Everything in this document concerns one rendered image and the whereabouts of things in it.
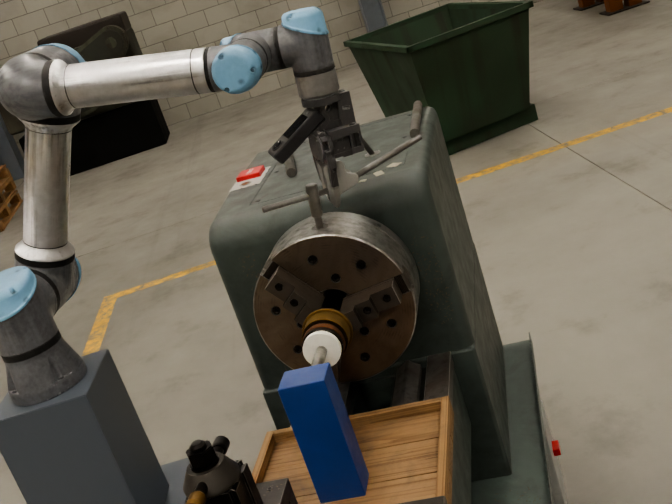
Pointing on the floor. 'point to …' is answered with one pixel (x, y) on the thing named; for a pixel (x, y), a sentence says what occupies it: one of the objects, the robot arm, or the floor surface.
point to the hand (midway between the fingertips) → (332, 201)
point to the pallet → (7, 197)
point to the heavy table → (610, 5)
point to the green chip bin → (454, 68)
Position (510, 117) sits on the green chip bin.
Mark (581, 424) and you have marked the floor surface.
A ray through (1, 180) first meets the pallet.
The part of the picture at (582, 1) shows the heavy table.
